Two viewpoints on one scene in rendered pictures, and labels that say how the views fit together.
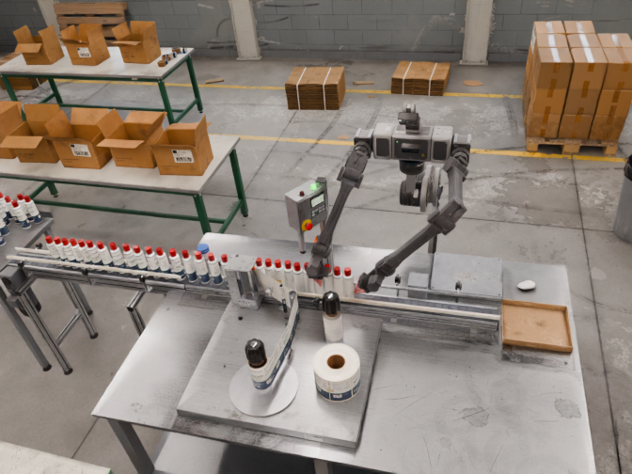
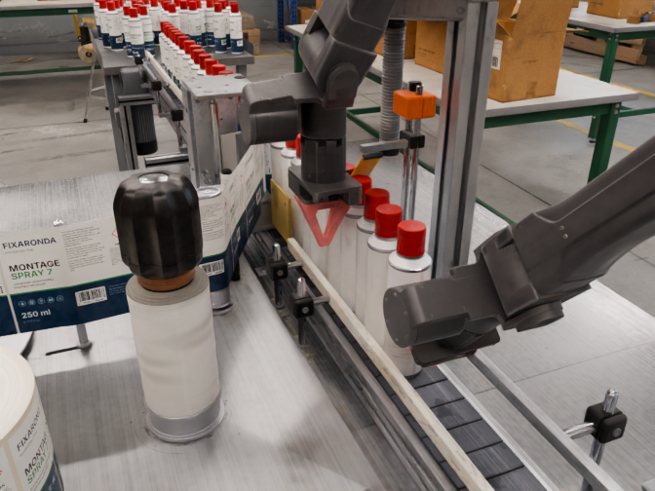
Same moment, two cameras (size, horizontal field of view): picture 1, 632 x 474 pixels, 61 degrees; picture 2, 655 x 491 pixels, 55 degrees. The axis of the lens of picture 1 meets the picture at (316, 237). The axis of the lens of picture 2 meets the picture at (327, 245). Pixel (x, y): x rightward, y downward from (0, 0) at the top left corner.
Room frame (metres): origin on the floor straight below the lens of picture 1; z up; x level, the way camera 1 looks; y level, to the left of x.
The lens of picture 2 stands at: (1.46, -0.57, 1.40)
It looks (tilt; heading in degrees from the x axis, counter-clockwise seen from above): 28 degrees down; 50
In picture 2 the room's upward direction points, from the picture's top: straight up
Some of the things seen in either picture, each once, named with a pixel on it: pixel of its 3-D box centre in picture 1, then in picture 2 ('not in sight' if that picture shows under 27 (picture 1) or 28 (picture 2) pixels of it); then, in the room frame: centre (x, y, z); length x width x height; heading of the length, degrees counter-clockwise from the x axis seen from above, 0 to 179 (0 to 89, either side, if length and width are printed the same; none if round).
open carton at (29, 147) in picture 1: (35, 136); not in sight; (4.05, 2.16, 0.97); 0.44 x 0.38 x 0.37; 165
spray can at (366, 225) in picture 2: (328, 280); (374, 261); (1.99, -0.04, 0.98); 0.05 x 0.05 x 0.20
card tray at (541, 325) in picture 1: (535, 324); not in sight; (1.67, -1.00, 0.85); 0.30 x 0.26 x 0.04; 72
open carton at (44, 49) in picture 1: (39, 44); not in sight; (6.45, 2.92, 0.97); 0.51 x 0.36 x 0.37; 164
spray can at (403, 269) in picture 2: (348, 283); (406, 300); (1.95, -0.14, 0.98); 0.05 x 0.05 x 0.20
